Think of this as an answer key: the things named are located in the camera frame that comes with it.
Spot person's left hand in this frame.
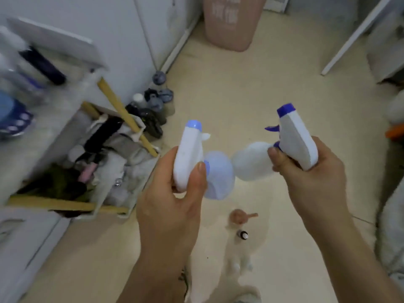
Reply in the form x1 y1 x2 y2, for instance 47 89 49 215
136 146 209 266

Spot person's right hand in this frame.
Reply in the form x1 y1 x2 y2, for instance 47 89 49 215
267 136 351 233

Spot white spray bottle purple nozzle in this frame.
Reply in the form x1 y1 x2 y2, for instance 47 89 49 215
230 103 319 182

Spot white spray bottle light-blue nozzle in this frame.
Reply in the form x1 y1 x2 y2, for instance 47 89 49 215
173 120 235 200

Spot person's left forearm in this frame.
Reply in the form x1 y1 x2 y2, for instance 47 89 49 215
116 249 197 303

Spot person's right forearm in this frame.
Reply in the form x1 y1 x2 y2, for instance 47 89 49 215
302 214 404 303

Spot pile of clothes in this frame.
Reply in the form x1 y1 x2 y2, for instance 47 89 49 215
19 117 158 215

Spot grey cap bottle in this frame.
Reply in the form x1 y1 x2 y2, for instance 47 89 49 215
145 89 165 123

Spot black garment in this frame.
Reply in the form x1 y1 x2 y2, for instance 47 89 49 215
83 117 124 155

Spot pink small item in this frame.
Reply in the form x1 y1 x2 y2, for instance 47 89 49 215
78 163 97 183

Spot orange object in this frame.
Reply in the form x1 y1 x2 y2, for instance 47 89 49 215
385 123 404 142

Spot white plush object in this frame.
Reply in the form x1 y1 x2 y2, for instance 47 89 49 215
386 89 404 125

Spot white fluffy blanket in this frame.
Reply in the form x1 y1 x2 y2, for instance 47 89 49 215
375 178 404 283

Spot pink plastic bin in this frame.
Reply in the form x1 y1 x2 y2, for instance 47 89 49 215
202 0 267 53

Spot white furniture leg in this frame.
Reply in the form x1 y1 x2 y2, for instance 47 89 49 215
321 0 396 76

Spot white cabinet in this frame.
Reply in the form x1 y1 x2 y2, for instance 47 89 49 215
0 205 70 303

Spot dark purple bottle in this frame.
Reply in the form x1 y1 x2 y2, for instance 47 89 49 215
18 47 67 86

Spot blue container white dots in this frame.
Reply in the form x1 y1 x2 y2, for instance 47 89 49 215
0 91 34 140

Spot white flat board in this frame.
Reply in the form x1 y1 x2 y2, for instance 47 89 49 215
7 16 107 70

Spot clear plastic bottle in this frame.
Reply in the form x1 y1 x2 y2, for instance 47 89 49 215
0 26 48 104

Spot bamboo frame laundry basket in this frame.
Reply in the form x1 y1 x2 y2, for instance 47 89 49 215
6 76 160 220

